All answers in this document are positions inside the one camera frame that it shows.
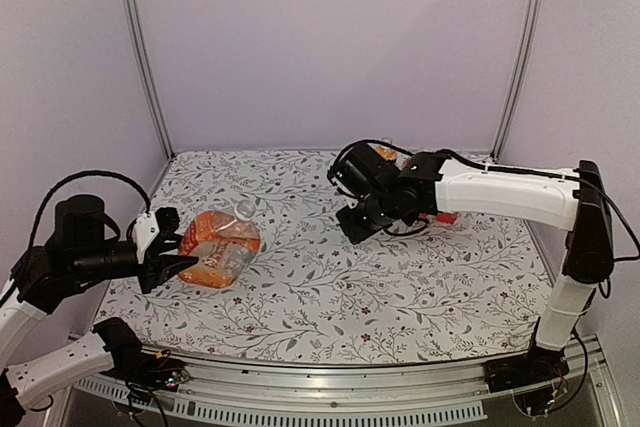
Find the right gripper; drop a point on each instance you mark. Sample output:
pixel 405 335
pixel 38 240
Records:
pixel 352 232

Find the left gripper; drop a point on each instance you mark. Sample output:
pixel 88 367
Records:
pixel 158 267

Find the orange tea bottle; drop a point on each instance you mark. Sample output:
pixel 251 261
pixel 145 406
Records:
pixel 225 243
pixel 442 217

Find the milk tea bottle dark label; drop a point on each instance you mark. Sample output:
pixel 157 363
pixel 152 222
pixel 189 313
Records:
pixel 386 150

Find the orange tea bottle front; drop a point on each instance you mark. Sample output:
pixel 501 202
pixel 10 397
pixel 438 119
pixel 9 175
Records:
pixel 442 217

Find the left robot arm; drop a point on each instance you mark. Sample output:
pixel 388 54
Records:
pixel 77 257

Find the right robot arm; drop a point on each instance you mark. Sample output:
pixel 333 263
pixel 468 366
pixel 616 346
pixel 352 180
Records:
pixel 428 183

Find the floral tablecloth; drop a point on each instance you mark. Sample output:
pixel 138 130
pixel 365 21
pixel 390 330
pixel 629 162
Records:
pixel 470 289

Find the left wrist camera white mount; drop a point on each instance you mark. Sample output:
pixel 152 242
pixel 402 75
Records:
pixel 144 232

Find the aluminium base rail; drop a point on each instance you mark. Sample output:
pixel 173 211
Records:
pixel 240 392

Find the right aluminium corner post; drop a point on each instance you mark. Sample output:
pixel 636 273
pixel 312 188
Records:
pixel 517 78

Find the aluminium corner post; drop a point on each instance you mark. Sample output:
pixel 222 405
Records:
pixel 517 78
pixel 141 56

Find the left aluminium corner post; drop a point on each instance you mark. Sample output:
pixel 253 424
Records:
pixel 141 56

